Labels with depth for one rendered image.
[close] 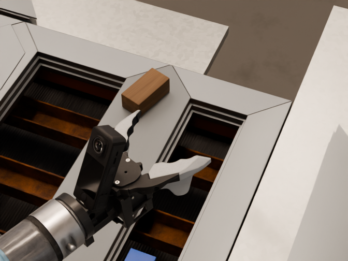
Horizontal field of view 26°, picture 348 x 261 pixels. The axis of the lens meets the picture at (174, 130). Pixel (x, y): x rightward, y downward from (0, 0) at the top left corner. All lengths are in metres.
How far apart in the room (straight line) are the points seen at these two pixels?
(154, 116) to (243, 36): 1.52
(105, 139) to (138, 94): 0.90
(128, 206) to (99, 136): 0.12
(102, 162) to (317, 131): 0.75
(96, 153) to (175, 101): 0.95
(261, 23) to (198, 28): 1.17
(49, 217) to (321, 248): 0.62
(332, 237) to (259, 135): 0.47
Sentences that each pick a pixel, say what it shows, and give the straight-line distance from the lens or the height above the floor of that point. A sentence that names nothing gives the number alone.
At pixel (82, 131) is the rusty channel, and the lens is 2.12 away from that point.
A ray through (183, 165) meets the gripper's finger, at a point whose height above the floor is 1.47.
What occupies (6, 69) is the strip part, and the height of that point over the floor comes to 0.87.
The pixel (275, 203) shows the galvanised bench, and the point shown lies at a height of 1.05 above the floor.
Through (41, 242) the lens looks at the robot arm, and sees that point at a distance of 0.99.
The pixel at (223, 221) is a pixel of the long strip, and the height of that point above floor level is 0.87.
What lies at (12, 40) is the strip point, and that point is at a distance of 2.13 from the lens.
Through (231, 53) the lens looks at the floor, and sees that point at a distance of 3.28.
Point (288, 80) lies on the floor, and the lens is 3.20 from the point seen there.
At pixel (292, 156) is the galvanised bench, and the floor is 1.05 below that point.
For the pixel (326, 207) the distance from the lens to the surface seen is 1.51.
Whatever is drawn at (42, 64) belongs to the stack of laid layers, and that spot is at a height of 0.83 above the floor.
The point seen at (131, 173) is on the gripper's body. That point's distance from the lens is 1.04.
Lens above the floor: 2.31
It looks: 51 degrees down
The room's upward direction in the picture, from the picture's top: straight up
